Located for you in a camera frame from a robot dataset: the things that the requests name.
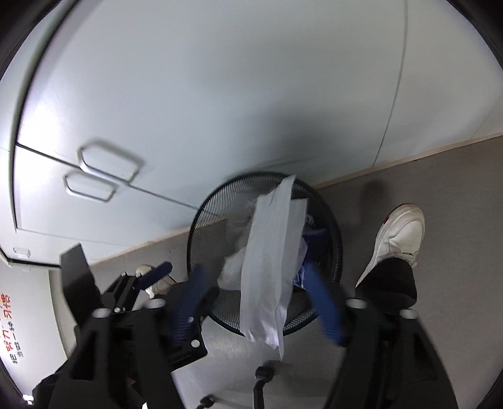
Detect white plastic bag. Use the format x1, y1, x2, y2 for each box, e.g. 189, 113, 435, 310
219, 175, 308, 359

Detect black mesh trash bin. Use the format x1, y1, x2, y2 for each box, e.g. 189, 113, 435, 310
187, 171, 343, 345

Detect black trouser leg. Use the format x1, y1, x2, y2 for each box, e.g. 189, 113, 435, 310
356, 257, 418, 313

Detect white sneaker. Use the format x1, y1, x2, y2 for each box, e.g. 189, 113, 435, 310
356, 204, 425, 286

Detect left cabinet door handle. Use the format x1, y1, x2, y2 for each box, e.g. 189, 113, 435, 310
63, 172, 118, 203

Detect cabinet door handle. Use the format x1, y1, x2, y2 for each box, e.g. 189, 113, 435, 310
63, 172, 118, 203
77, 141, 145, 185

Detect right cabinet door handle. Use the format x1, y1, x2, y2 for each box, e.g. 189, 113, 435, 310
77, 141, 145, 185

